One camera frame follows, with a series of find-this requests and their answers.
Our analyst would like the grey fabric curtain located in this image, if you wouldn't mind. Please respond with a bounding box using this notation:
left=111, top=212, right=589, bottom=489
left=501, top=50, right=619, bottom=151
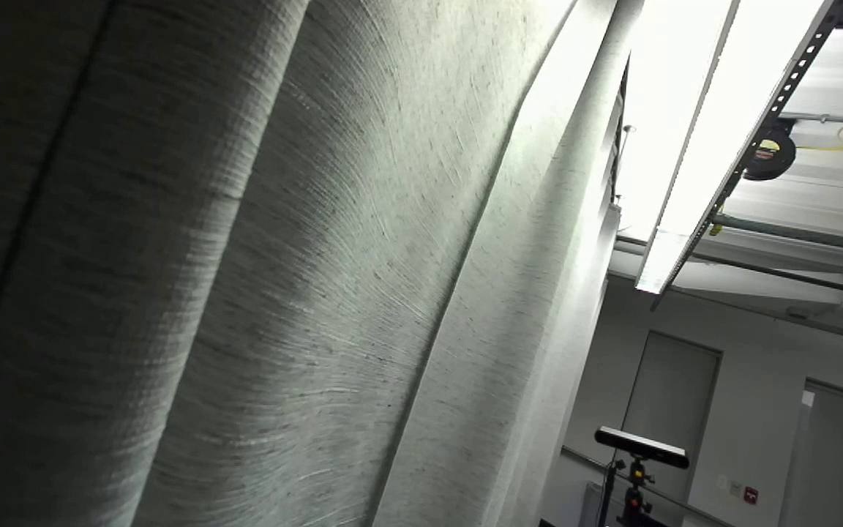
left=0, top=0, right=642, bottom=527

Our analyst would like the grey door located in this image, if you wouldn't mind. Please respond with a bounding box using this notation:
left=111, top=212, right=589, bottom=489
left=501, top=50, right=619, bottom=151
left=623, top=329, right=724, bottom=527

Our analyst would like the ceiling light panel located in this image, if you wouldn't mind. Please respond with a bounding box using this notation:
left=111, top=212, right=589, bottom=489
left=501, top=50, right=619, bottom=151
left=619, top=0, right=831, bottom=296

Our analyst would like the black stereo camera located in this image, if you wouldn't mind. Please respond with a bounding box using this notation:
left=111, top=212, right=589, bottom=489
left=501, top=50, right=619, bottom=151
left=594, top=426, right=692, bottom=469

